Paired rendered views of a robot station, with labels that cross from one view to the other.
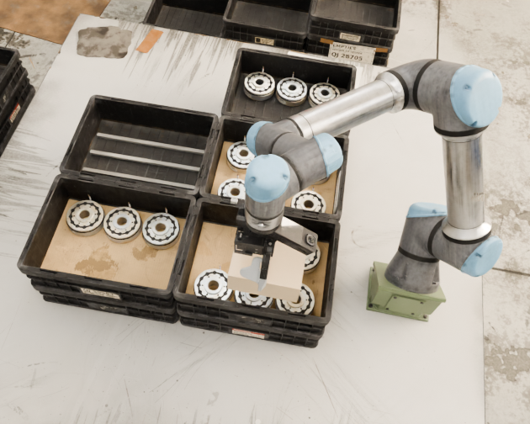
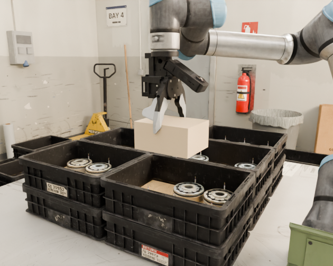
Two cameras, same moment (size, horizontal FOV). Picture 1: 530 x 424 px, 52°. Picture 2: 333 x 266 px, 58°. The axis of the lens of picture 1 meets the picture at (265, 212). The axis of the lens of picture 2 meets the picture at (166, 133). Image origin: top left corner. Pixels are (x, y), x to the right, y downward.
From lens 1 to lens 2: 1.01 m
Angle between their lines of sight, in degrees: 49
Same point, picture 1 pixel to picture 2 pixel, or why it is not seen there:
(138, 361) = (54, 256)
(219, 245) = (157, 189)
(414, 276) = (329, 215)
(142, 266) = not seen: hidden behind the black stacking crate
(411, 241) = (323, 184)
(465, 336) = not seen: outside the picture
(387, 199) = not seen: hidden behind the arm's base
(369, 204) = (298, 216)
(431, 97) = (311, 26)
